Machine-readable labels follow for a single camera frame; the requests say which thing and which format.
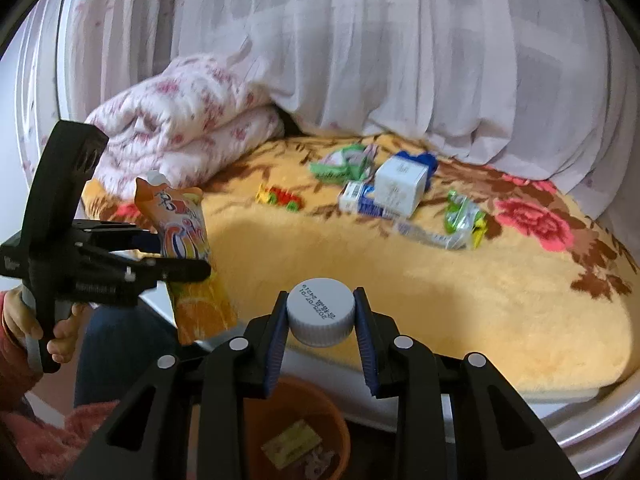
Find person's pink sweater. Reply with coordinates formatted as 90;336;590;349
0;400;121;480

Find yellow floral blanket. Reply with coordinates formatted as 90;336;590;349
80;132;633;396

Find orange plastic bin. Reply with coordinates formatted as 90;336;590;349
242;377;351;480

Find folded pink floral quilt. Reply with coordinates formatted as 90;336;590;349
85;54;286;193

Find blue and white carton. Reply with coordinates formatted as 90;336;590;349
339;180;401;220

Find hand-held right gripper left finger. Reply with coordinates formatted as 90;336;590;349
65;290;292;480

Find blue cloth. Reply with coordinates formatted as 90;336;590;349
397;150;438;191

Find yellow flat packet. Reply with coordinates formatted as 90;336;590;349
261;421;323;470

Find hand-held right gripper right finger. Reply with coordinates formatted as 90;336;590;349
351;287;587;480

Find red yellow toy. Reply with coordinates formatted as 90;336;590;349
256;185;305;212

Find white plastic bottle cap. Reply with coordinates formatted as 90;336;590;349
286;277;357;347

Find white cardboard box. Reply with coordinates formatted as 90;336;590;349
374;156;430;218

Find pink crumpled wrapper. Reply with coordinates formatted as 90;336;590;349
300;447;337;480

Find white sheer curtain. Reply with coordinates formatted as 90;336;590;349
15;0;636;206

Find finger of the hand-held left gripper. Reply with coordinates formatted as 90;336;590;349
74;245;212;308
74;219;163;261

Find clear plastic wrapper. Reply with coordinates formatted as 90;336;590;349
392;219;473;251

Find orange juice pouch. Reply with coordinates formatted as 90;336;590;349
135;171;238;346

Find green crumpled wrapper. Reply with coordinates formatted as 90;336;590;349
309;144;381;183

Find person's leg in jeans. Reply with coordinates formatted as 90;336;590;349
74;305;201;408

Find green and yellow wrapper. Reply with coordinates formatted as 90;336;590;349
444;191;488;251

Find person's left hand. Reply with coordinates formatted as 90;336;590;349
2;287;88;365

